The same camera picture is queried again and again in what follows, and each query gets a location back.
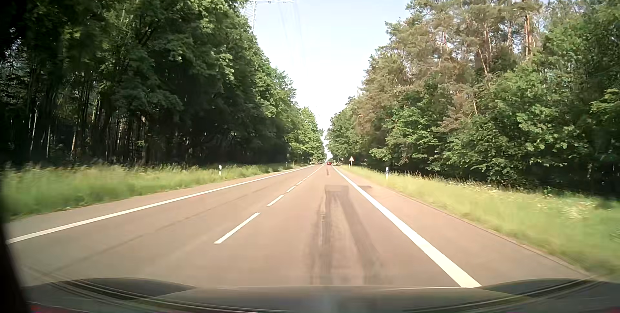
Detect grey asphalt road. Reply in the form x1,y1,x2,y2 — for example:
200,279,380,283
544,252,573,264
5,163,589,288

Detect overhead wires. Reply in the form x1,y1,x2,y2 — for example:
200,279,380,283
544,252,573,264
271,0,306,62

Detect wood of green trees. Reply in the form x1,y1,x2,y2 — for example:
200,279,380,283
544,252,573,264
326,0,620,197
0,0,326,168

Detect grass verge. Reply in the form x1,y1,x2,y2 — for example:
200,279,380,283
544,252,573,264
0,162,311,222
341,165,620,280

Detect car's own bonnet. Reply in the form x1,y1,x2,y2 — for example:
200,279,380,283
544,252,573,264
22,277,620,313

